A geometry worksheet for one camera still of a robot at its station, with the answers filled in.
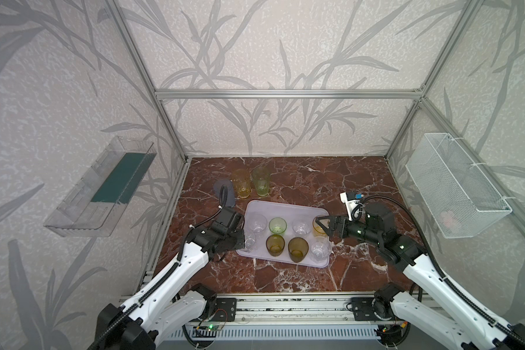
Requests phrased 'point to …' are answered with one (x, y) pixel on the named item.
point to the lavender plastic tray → (285, 232)
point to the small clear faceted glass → (321, 249)
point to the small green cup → (278, 225)
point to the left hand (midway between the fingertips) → (241, 240)
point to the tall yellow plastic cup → (242, 179)
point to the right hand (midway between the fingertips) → (323, 218)
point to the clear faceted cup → (257, 223)
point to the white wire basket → (461, 200)
